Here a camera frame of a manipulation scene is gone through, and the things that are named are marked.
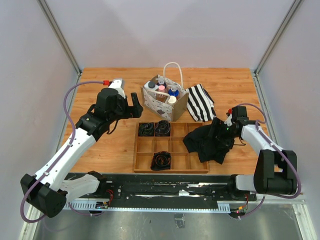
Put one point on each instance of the clear bottle pink cap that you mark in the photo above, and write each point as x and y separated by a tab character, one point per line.
161	95

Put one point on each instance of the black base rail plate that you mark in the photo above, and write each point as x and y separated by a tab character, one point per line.
169	191

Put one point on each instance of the white bottle black cap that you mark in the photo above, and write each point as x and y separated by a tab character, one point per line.
150	85

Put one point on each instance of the white round cap bottle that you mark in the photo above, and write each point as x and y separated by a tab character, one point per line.
171	100

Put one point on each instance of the rolled dark belt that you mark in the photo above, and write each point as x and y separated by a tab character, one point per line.
146	129
162	129

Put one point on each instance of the rolled black orange belt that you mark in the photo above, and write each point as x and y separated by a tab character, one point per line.
161	161

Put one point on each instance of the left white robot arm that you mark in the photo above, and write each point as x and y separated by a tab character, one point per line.
48	190

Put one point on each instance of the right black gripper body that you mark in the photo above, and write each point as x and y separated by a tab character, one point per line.
226	136

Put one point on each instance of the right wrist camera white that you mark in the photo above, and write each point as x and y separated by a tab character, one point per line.
229	121

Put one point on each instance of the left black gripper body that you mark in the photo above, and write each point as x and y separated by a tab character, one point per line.
121	112

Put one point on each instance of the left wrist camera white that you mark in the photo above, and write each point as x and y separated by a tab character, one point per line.
118	84

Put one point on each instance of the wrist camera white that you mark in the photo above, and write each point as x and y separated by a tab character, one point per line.
118	84
229	121

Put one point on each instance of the black white striped cloth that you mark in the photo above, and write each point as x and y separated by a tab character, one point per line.
200	105

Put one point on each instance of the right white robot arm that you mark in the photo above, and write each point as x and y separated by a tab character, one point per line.
275	173

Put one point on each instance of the rolled dark belt top left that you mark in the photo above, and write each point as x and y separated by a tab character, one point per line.
146	129

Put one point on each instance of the wooden compartment tray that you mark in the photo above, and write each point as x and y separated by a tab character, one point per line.
182	162

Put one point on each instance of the blue pump bottle orange base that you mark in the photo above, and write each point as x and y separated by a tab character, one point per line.
173	91

